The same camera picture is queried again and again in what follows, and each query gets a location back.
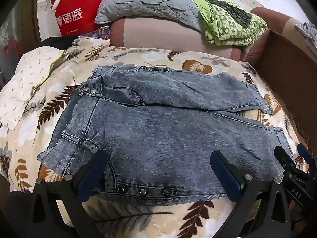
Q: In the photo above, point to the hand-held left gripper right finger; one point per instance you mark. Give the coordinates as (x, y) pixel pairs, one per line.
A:
(225, 176)

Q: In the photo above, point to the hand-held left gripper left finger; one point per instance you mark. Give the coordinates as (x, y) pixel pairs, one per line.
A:
(92, 176)

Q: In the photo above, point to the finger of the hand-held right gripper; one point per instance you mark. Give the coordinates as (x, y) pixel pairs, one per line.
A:
(284, 160)
(305, 152)

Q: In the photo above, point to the blue denim pants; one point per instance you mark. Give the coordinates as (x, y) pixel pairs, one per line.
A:
(158, 143)

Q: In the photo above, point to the beige leaf-printed blanket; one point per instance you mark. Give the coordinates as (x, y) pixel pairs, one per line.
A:
(148, 219)

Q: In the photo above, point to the brown wooden board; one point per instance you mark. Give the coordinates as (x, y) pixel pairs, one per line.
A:
(292, 79)

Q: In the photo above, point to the grey patterned cloth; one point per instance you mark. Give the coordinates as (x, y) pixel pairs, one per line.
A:
(308, 31)

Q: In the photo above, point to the green patterned cloth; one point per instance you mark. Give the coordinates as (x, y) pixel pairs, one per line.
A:
(227, 33)

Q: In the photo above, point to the small colourful packet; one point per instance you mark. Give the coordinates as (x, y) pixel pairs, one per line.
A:
(102, 30)

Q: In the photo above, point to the pink and brown bolster cushion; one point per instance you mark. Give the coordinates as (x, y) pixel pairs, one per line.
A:
(161, 36)

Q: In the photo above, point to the dark green striped cloth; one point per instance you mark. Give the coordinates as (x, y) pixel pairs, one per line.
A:
(235, 11)

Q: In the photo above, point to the red paper bag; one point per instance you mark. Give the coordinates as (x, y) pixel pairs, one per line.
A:
(74, 13)

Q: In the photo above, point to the grey quilted pillow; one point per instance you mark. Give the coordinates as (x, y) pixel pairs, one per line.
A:
(148, 2)

